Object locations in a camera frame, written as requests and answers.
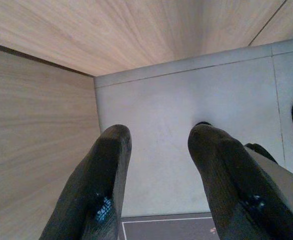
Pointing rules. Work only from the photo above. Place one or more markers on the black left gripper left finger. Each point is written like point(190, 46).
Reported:
point(99, 175)

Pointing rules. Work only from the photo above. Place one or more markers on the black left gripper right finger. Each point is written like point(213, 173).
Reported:
point(226, 180)

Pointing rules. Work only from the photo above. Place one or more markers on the light wood base cabinet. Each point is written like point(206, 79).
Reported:
point(36, 137)

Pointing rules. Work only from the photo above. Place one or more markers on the grey floor mat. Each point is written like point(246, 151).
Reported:
point(166, 230)

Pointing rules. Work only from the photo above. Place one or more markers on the light wood side panel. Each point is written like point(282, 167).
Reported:
point(124, 32)

